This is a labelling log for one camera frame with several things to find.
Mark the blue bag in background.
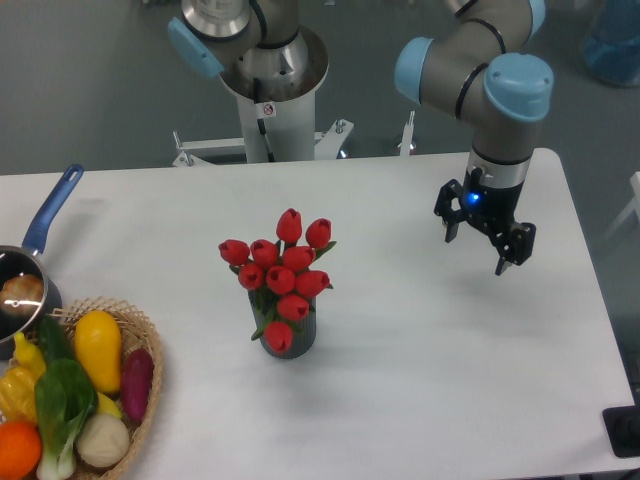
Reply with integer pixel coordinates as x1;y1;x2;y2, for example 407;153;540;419
580;0;639;88

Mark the blue handled saucepan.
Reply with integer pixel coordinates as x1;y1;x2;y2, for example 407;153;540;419
1;164;84;361

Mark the grey ribbed vase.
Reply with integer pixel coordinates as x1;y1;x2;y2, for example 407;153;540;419
248;291;317;360

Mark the yellow banana piece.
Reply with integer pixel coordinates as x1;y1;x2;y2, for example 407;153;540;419
96;392;122;419

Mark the green bok choy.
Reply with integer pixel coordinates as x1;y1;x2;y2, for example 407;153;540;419
33;357;99;480

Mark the beige round vegetable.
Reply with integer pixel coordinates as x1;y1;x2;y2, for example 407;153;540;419
76;414;130;468

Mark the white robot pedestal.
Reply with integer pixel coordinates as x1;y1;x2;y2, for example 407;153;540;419
173;93;354;167

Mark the small yellow pepper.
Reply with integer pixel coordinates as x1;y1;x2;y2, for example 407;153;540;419
13;332;46;380

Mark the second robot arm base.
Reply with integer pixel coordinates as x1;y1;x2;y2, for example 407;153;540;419
167;1;329;103

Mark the orange fruit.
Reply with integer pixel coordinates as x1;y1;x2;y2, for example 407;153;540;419
1;421;42;479

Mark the purple eggplant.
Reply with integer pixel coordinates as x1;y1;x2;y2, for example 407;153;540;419
120;348;154;423

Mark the yellow squash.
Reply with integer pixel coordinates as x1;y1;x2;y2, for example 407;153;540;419
74;310;122;395

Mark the woven bamboo basket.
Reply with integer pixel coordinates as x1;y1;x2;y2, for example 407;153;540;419
0;295;164;480

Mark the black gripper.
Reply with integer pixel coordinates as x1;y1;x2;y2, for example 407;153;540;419
434;167;536;276

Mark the black device at table edge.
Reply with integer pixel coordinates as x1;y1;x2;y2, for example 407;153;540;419
602;406;640;458

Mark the red tulip bouquet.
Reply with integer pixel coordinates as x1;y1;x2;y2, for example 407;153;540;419
218;208;336;321

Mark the yellow bell pepper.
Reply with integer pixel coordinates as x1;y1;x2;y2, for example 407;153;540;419
1;366;38;424

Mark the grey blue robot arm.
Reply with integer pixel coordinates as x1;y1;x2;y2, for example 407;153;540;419
394;0;554;275

